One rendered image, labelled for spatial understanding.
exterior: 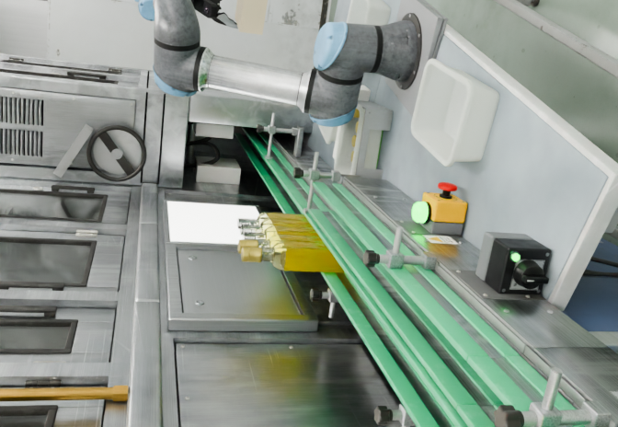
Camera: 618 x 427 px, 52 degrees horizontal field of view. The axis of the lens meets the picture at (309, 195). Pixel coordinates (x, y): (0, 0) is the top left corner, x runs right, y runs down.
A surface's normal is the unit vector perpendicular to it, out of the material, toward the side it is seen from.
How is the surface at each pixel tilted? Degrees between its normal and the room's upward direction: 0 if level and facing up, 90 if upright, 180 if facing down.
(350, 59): 90
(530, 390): 90
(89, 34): 90
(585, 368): 90
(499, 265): 0
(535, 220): 0
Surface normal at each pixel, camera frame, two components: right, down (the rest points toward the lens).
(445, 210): 0.23, 0.28
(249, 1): 0.18, 0.53
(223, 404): 0.14, -0.96
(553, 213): -0.96, -0.07
